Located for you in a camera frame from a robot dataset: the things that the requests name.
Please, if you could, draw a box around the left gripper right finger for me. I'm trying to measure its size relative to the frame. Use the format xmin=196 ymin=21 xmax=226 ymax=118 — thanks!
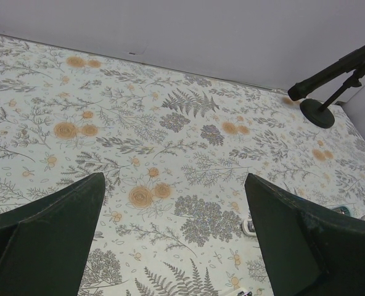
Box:
xmin=245 ymin=174 xmax=365 ymax=295

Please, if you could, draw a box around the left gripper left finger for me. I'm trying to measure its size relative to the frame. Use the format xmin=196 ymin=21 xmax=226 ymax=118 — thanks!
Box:
xmin=0 ymin=173 xmax=105 ymax=295

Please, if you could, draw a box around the light blue stapler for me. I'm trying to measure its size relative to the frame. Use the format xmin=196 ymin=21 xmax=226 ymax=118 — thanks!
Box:
xmin=241 ymin=219 xmax=256 ymax=237

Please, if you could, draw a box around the black microphone stand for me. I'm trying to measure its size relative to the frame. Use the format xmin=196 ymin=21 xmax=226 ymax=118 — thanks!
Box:
xmin=300 ymin=62 xmax=365 ymax=129

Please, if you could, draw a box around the floral table mat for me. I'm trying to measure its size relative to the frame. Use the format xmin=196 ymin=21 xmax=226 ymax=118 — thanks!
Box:
xmin=0 ymin=36 xmax=365 ymax=295

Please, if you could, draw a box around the black microphone orange tip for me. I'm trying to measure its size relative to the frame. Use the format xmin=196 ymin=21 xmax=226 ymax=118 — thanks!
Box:
xmin=287 ymin=45 xmax=365 ymax=101

